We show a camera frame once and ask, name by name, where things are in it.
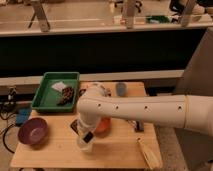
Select black cable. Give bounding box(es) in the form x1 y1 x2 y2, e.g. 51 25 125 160
0 99 18 154

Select dark small object on table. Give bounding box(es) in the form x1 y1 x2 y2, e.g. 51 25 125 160
129 121 144 132

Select white packet in tray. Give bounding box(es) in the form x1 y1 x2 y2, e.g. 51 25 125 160
52 82 67 92

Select dark eraser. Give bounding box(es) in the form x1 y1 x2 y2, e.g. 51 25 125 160
70 119 79 135

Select brown snack bag in tray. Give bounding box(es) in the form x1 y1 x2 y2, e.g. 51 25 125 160
57 87 74 106

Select orange bowl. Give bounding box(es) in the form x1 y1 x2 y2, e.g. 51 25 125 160
95 118 111 134

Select blue paper cup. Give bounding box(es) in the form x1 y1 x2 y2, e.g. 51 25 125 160
116 82 127 96

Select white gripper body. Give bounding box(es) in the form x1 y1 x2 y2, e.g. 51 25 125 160
77 124 94 153

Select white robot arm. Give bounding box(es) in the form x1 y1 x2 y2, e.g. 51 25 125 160
77 86 213 152

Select purple bowl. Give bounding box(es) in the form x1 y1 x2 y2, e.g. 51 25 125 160
18 117 48 145

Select green plastic tray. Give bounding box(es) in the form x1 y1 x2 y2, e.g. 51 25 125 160
31 72 79 113

